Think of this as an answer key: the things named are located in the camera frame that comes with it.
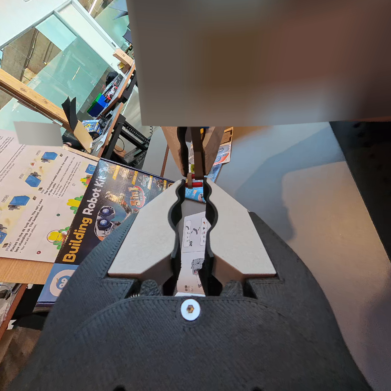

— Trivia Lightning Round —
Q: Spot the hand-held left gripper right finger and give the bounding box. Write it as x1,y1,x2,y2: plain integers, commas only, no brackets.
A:
204,178,277,286

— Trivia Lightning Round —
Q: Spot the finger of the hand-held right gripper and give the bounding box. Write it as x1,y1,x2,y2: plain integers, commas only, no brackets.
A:
203,126,225,178
161,126,189,178

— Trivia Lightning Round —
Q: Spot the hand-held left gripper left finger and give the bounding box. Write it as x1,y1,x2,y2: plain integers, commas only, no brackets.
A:
108,180,186,286

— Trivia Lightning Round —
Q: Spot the colourful printed leaflet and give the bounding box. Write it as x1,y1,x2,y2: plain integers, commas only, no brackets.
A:
212,128,234,166

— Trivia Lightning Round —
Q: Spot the thin brown rod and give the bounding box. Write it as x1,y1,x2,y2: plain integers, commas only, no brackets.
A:
160,145,170,178

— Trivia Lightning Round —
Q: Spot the white instruction booklet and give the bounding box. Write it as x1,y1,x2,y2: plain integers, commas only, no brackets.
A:
176,210,212,297

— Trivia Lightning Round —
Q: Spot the small blue kit box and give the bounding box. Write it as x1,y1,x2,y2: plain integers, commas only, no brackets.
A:
184,165,221,204

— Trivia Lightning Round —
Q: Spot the dark blue robot kit box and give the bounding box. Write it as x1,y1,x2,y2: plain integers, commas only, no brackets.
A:
37,158,181,306

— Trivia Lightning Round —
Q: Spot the small blue toy box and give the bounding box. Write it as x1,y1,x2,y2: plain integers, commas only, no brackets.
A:
81,119,104,134

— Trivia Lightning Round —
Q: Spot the blue and green box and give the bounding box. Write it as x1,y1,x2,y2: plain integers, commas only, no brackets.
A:
86,92,108,117

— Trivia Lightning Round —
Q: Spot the small cardboard box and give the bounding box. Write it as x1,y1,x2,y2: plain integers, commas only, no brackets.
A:
112,49,135,73

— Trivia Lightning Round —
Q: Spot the large printed instruction sheet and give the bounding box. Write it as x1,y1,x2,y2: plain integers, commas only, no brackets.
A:
0,128,102,264

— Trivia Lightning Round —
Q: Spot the wooden beam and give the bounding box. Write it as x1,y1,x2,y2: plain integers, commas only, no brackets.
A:
0,68,94,152

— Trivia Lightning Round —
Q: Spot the black coiled cable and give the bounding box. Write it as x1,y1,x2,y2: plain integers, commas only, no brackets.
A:
123,121,152,145

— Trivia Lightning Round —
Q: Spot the wooden desk with black frame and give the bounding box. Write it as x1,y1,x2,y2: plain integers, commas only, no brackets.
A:
91,59,151,167

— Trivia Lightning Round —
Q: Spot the black strap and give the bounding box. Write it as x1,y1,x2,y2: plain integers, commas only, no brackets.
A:
61,97,83,135

